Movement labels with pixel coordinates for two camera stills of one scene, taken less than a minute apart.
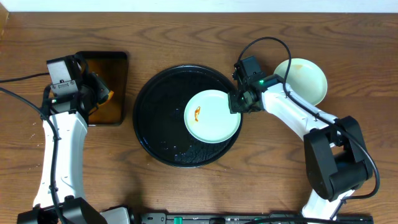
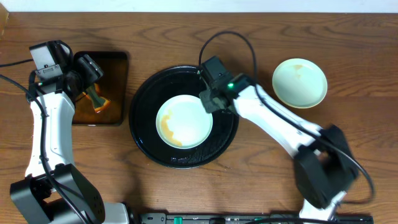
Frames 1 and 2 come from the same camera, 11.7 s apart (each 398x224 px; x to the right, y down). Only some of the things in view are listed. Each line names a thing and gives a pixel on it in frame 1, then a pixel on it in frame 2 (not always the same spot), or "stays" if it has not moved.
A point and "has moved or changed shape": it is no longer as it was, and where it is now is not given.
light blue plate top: x=305 y=77 stays
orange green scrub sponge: x=110 y=94 has moved or changed shape
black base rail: x=239 y=218 stays
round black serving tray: x=159 y=121 stays
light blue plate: x=208 y=116 → x=183 y=122
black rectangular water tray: x=112 y=66 stays
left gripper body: x=96 y=91 → x=84 y=78
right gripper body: x=239 y=102 → x=210 y=99
